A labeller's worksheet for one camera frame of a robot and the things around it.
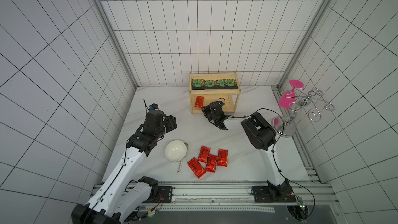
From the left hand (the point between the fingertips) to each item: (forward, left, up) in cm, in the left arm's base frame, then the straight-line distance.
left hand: (170, 123), depth 78 cm
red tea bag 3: (-10, -18, -17) cm, 27 cm away
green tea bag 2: (+26, -22, +3) cm, 34 cm away
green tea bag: (+27, -13, +3) cm, 30 cm away
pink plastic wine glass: (+17, -67, +2) cm, 70 cm away
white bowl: (-8, -2, -16) cm, 18 cm away
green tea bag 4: (+27, -34, +3) cm, 43 cm away
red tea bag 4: (-15, -22, -16) cm, 31 cm away
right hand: (+20, -12, -14) cm, 28 cm away
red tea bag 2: (-17, -14, -16) cm, 27 cm away
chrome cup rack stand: (+8, -70, -16) cm, 72 cm away
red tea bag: (+25, -15, -13) cm, 32 cm away
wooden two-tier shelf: (+34, -38, -17) cm, 54 cm away
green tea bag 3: (+28, -29, +2) cm, 40 cm away
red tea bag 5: (-12, -28, -16) cm, 35 cm away
